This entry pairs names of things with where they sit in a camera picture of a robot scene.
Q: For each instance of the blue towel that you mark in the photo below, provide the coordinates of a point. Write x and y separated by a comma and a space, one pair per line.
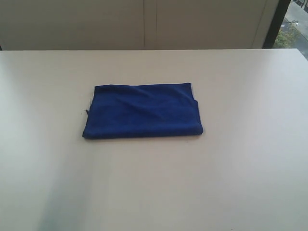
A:
142, 111

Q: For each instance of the beige wall panel partition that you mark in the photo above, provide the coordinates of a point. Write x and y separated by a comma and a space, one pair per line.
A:
134, 24

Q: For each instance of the black window frame post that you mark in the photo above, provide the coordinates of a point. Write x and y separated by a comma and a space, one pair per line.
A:
276, 24

